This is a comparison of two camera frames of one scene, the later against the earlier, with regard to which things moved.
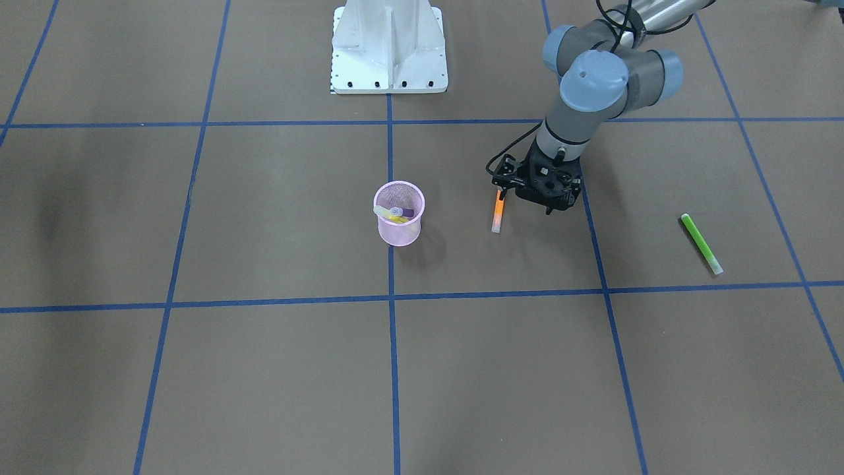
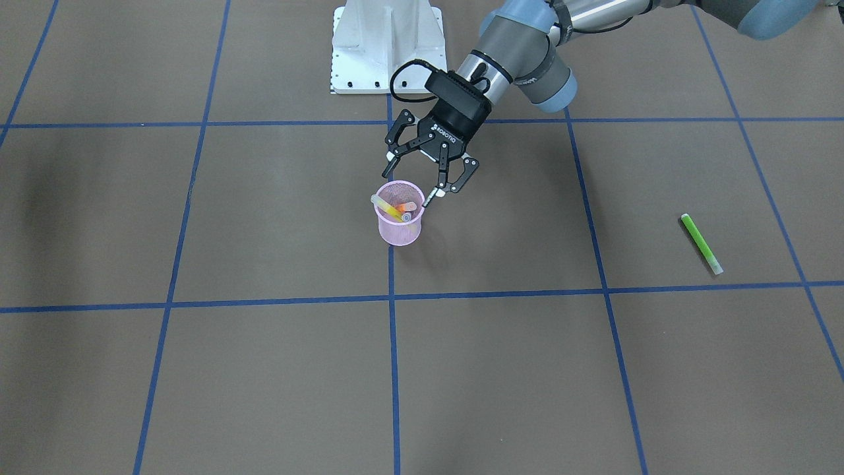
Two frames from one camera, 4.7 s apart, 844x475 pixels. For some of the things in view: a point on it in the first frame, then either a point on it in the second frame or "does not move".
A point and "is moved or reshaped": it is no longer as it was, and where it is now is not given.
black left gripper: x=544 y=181 → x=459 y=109
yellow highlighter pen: x=384 y=212 is moved or reshaped
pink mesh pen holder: x=403 y=194 does not move
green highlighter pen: x=703 y=245 does not move
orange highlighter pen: x=498 y=214 → x=406 y=207
